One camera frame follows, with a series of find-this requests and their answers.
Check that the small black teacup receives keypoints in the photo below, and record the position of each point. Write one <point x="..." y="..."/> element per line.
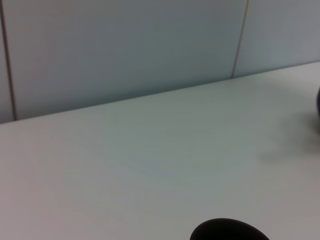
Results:
<point x="230" y="231"/>

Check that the black round teapot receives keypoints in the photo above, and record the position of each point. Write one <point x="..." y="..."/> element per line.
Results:
<point x="318" y="100"/>

